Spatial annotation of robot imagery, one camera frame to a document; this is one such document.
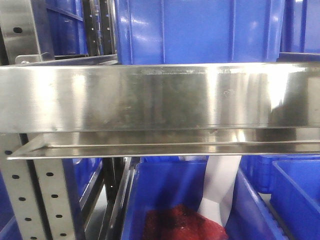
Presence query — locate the perforated steel shelf upright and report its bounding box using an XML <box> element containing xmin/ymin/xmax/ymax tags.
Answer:
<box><xmin>0</xmin><ymin>0</ymin><xmax>86</xmax><ymax>240</ymax></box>

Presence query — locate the blue bin upper right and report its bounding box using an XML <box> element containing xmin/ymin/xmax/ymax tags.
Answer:
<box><xmin>277</xmin><ymin>0</ymin><xmax>320</xmax><ymax>62</ymax></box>

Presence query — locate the large blue bin upper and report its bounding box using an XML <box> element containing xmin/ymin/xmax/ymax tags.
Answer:
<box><xmin>114</xmin><ymin>0</ymin><xmax>285</xmax><ymax>65</ymax></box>

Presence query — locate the stainless steel shelf beam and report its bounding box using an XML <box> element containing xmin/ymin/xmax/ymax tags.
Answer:
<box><xmin>0</xmin><ymin>55</ymin><xmax>320</xmax><ymax>160</ymax></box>

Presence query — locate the red mesh fabric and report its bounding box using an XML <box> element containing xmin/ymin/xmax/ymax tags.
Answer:
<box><xmin>141</xmin><ymin>204</ymin><xmax>229</xmax><ymax>240</ymax></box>

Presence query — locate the blue bin upper left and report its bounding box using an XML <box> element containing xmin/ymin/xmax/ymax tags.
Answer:
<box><xmin>30</xmin><ymin>0</ymin><xmax>88</xmax><ymax>60</ymax></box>

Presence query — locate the blue bin lower centre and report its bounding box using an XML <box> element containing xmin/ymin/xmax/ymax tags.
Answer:
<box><xmin>121</xmin><ymin>160</ymin><xmax>208</xmax><ymax>240</ymax></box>

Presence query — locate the black rear rack upright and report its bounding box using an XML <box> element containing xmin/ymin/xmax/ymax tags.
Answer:
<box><xmin>81</xmin><ymin>0</ymin><xmax>117</xmax><ymax>56</ymax></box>

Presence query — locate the blue bin lower right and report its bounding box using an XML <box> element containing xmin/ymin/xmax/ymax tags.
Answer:
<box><xmin>225</xmin><ymin>158</ymin><xmax>320</xmax><ymax>240</ymax></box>

